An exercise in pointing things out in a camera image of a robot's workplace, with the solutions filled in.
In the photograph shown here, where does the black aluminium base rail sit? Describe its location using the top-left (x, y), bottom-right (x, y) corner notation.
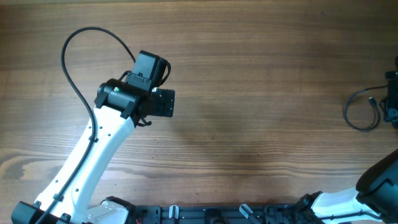
top-left (126, 204), bottom-right (326, 224)

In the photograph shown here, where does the thin black usb cable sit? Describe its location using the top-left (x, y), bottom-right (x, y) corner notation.
top-left (343, 84), bottom-right (389, 133)

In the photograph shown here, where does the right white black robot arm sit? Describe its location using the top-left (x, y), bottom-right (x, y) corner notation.
top-left (292, 71), bottom-right (397, 223)

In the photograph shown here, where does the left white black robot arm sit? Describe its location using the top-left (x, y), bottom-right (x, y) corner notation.
top-left (11, 50), bottom-right (175, 223)

